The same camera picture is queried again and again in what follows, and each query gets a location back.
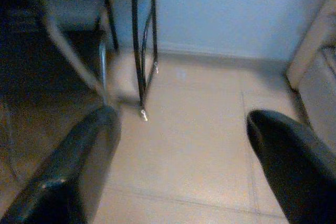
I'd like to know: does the dark chair with metal frame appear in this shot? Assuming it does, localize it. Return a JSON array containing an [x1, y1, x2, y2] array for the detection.
[[0, 0, 120, 109]]

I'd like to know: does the black metal stand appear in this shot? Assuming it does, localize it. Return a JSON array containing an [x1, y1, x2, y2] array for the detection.
[[130, 0, 160, 122]]

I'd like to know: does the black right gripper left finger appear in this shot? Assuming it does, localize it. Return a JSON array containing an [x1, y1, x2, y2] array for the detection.
[[0, 105, 121, 224]]

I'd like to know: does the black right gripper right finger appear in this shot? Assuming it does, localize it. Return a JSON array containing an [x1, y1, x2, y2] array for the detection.
[[246, 109, 336, 224]]

